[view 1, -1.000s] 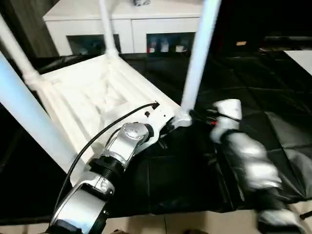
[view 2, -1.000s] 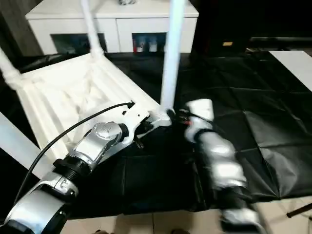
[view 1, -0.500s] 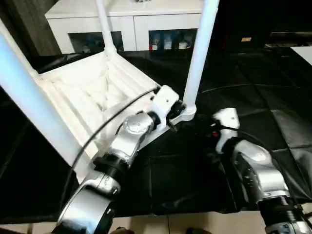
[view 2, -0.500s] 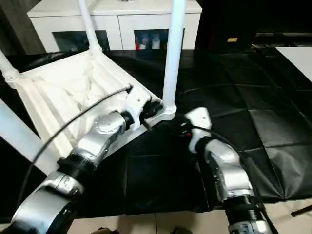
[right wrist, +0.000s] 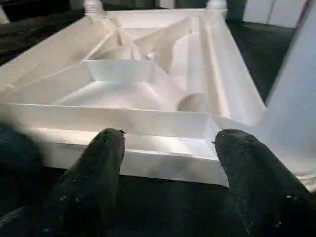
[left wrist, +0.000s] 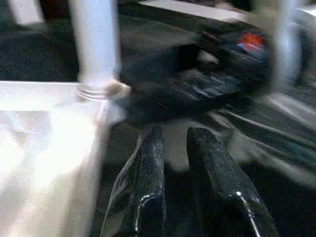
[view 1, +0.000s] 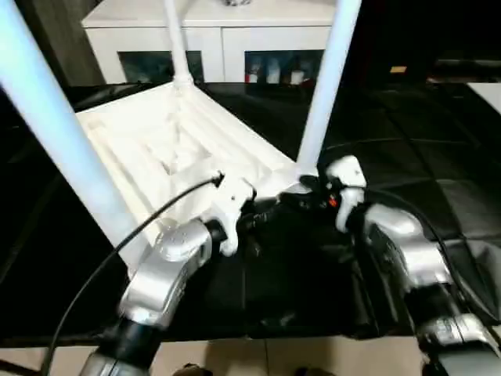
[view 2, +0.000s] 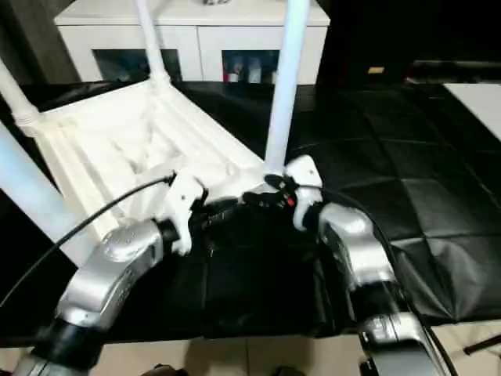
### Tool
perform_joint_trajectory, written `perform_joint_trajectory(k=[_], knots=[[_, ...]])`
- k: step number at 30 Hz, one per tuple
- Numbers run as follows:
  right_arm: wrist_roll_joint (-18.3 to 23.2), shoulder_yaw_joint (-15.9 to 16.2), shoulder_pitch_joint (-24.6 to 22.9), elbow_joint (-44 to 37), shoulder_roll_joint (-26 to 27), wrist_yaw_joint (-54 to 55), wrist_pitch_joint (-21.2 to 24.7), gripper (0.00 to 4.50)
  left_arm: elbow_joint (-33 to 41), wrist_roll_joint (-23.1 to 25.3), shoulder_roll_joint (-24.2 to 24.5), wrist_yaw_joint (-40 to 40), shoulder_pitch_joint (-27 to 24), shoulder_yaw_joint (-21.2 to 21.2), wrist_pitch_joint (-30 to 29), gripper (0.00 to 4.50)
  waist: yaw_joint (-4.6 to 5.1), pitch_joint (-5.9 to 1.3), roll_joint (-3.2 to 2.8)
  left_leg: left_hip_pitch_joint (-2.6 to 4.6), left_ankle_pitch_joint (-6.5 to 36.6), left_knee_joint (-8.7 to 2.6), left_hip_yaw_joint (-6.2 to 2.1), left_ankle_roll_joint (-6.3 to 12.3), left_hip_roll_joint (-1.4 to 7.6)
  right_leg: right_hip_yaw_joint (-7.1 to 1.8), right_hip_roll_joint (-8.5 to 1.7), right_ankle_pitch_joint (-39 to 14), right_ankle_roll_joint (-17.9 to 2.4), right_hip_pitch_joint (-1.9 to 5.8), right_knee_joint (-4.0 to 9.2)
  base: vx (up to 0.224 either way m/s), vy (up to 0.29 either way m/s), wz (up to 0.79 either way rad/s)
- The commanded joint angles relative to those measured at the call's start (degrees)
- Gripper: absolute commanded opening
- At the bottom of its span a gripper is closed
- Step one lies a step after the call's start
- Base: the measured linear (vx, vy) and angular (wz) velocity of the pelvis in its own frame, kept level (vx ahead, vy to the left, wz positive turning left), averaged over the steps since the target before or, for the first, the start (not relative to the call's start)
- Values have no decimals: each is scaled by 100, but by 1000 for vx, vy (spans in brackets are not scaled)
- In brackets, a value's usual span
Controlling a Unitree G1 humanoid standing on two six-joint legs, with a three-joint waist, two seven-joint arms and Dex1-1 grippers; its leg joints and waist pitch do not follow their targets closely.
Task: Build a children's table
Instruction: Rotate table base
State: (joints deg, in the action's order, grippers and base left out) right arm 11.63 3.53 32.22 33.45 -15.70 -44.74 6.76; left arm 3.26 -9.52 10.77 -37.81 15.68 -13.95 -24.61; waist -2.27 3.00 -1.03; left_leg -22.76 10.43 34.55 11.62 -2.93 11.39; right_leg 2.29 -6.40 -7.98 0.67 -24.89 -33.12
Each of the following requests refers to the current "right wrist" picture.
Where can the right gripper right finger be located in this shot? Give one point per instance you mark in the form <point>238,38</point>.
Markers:
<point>259,187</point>

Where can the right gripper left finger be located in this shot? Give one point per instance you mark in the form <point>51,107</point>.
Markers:
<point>91,187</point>

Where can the white plastic table top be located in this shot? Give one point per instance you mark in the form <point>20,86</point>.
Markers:
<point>123,111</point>

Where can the white plastic table leg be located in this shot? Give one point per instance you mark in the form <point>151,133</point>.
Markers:
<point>93,7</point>
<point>216,5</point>
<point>296,86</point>

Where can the black plastic cover mat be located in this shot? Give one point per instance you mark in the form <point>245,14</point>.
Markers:
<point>172,209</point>

